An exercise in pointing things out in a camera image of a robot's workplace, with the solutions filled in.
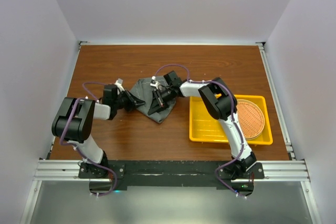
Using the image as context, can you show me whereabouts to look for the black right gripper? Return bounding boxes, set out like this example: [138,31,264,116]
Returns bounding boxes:
[150,87,176,116]

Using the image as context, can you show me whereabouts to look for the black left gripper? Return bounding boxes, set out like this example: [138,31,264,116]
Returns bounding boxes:
[113,88,144,112]

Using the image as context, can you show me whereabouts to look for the grey cloth napkin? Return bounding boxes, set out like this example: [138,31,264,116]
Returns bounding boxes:
[130,77,176,124]

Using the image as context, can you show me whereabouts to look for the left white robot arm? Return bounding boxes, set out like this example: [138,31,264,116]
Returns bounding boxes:
[51,83,145,178]

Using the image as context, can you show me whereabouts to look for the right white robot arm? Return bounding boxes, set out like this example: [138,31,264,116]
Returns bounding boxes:
[148,71,257,178]

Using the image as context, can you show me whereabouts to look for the yellow plastic tray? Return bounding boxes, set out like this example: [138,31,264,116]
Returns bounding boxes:
[189,95,273,145]

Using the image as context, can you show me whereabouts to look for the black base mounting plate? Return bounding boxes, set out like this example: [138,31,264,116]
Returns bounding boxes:
[78,160,265,196]

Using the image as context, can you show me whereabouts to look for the round woven orange plate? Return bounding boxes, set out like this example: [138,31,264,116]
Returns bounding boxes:
[237,99,265,140]

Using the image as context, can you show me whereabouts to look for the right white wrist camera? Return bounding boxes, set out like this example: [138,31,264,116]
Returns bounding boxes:
[150,76,164,90]

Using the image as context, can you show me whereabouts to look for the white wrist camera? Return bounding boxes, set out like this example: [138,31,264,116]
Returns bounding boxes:
[150,76,164,90]
[114,78,125,92]

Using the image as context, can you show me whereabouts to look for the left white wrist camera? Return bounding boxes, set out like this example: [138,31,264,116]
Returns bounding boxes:
[114,78,125,92]

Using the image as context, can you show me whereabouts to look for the aluminium frame rail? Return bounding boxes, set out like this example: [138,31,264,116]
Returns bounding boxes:
[33,160,310,182]

